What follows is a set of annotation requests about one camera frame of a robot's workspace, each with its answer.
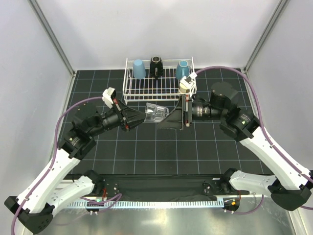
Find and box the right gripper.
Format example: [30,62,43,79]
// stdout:
[157,94,225,130]

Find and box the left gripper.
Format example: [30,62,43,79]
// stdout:
[88,99,150,137]

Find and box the clear glass cup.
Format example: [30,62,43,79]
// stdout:
[144,103,169,123]

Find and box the steel cup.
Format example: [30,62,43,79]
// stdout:
[179,77,195,94]

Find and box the light blue plastic cup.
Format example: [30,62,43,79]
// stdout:
[133,59,146,79]

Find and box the teal flower mug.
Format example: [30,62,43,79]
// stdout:
[176,60,189,81]

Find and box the black white mug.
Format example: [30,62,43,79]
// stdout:
[149,56,163,79]

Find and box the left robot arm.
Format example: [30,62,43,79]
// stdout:
[4,96,146,235]

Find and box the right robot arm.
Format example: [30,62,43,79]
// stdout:
[158,82,313,211]

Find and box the black grid mat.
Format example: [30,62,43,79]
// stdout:
[67,69,272,175]

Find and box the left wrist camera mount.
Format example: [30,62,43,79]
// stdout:
[102,87,116,108]

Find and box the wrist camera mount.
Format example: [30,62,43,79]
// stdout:
[179,72,197,96]
[102,87,116,108]

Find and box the white wire dish rack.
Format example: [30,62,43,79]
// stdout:
[122,57,195,103]

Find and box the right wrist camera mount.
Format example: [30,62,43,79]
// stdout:
[179,72,197,96]

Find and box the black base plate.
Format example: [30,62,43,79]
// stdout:
[87,174,248,202]

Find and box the white cable duct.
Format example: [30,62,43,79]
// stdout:
[67,198,224,210]

